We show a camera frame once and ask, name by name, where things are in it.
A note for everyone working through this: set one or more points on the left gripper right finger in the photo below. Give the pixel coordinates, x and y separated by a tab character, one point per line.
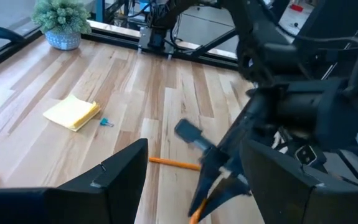
290	199

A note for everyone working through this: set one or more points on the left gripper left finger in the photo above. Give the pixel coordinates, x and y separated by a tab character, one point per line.
104	199

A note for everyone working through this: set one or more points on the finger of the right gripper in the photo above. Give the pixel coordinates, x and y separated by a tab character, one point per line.
208	174
228	191

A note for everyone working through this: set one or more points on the orange wooden pencil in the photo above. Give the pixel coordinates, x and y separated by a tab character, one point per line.
195	217
174	163

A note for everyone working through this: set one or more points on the small blue binder clip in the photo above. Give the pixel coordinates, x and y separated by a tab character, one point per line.
104	121

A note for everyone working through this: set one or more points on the yellow sticky note pad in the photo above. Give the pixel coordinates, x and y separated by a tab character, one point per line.
69	112

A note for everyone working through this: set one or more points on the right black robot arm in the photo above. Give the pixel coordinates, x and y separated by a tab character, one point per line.
250	28

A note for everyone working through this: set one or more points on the green potted plant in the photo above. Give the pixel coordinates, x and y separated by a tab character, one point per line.
62	18

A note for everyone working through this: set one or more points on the black aluminium table frame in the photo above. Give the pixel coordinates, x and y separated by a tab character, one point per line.
116	42

